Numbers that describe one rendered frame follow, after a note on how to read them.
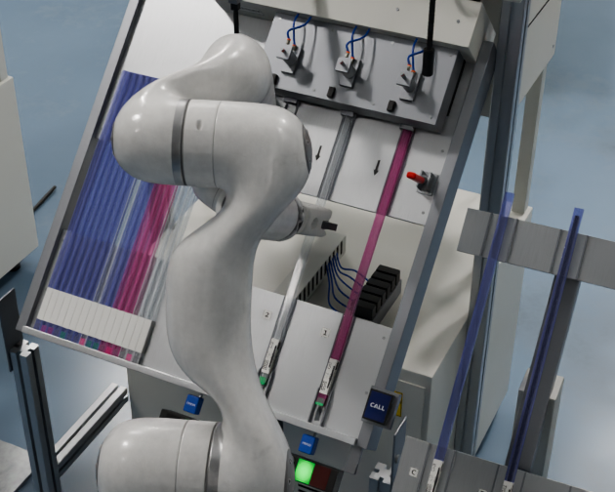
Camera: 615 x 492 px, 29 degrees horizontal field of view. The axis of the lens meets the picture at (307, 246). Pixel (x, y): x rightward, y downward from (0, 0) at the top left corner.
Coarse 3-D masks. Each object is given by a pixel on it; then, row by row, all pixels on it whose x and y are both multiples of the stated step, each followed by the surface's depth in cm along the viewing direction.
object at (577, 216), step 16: (576, 208) 180; (576, 224) 180; (560, 272) 180; (560, 288) 180; (544, 336) 179; (544, 352) 179; (528, 400) 179; (528, 416) 178; (512, 448) 178; (512, 464) 178; (512, 480) 178
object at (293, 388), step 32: (256, 288) 205; (32, 320) 218; (160, 320) 210; (256, 320) 204; (288, 320) 202; (320, 320) 201; (352, 320) 199; (160, 352) 209; (256, 352) 203; (288, 352) 201; (320, 352) 200; (352, 352) 198; (384, 352) 196; (288, 384) 200; (320, 384) 198; (352, 384) 197; (320, 416) 197; (352, 416) 196
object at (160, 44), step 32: (160, 0) 223; (192, 0) 221; (160, 32) 222; (192, 32) 220; (224, 32) 218; (256, 32) 215; (128, 64) 222; (160, 64) 220; (192, 64) 218; (320, 128) 208; (352, 128) 206; (384, 128) 204; (416, 128) 202; (448, 128) 201; (320, 160) 207; (352, 160) 205; (384, 160) 203; (416, 160) 201; (352, 192) 204; (416, 192) 200; (416, 224) 200
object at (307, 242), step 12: (348, 120) 205; (336, 144) 205; (336, 156) 205; (336, 168) 205; (324, 180) 204; (324, 192) 204; (324, 204) 204; (312, 240) 203; (300, 252) 203; (300, 264) 203; (300, 276) 202; (288, 288) 202; (288, 300) 202; (288, 312) 202; (276, 324) 202; (276, 336) 201
